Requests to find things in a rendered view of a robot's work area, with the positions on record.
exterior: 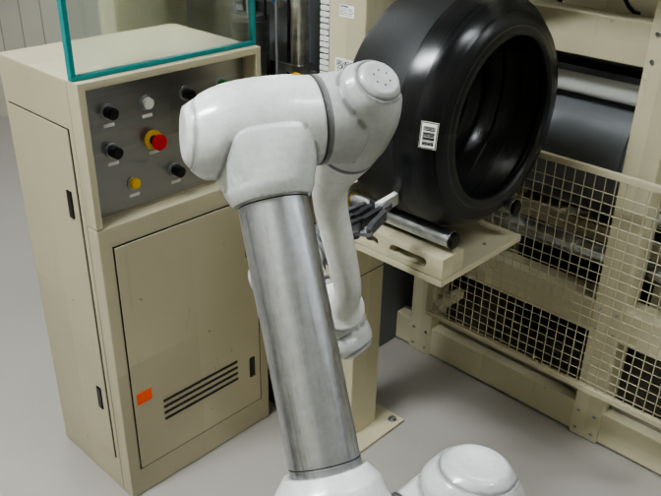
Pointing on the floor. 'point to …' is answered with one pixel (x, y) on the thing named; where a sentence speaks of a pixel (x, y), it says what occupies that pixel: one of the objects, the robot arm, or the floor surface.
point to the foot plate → (385, 422)
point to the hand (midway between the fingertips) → (387, 203)
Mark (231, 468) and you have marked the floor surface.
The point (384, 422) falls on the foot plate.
